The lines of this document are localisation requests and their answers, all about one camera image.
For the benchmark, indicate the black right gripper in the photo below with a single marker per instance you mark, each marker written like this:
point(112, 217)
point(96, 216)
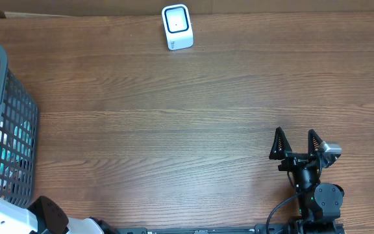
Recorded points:
point(293, 159)

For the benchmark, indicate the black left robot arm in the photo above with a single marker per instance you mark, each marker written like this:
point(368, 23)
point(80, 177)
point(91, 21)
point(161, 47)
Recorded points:
point(45, 216)

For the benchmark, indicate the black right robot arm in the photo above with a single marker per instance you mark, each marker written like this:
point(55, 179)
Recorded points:
point(319, 203)

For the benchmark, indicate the white barcode scanner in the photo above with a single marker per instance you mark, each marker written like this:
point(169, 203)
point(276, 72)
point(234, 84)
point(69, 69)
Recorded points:
point(177, 27)

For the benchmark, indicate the grey plastic mesh basket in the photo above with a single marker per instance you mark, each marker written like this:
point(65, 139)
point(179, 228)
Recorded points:
point(19, 123)

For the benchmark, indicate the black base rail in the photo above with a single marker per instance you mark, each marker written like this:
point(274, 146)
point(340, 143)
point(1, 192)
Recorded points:
point(257, 229)

